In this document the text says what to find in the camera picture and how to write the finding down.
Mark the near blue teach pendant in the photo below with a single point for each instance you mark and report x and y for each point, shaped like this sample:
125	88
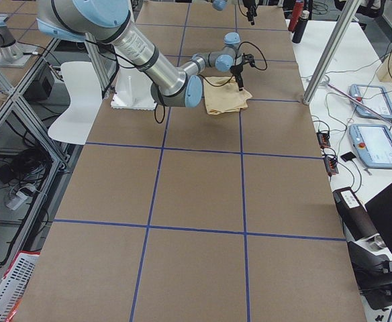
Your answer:
373	145

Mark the red water bottle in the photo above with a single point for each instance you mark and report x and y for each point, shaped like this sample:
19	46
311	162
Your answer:
296	12

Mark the blue teach pendant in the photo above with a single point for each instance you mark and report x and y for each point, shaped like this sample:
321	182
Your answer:
373	145
373	96

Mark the brown paper table cover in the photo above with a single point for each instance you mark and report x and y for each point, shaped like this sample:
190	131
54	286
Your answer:
177	215

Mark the white red plastic basket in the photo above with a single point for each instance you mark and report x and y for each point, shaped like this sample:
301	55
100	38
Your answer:
13	283

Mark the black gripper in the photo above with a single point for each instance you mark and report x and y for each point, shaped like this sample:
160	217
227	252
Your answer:
236	70
248	8

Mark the beige long-sleeve printed shirt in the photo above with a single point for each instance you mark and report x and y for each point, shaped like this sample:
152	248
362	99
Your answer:
222	95

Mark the far blue teach pendant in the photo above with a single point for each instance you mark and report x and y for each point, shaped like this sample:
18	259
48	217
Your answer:
373	96

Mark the grey aluminium frame post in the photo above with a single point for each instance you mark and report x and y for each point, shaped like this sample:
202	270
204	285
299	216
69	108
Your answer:
334	40

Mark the reacher grabber stick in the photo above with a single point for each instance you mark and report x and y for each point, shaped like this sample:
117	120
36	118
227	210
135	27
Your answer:
359	103

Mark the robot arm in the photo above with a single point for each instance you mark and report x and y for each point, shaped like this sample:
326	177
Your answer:
109	22
220	5

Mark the black water bottle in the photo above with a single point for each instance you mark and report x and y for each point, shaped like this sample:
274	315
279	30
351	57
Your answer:
300	27

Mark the white plastic chair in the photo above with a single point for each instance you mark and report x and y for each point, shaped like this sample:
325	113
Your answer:
74	125

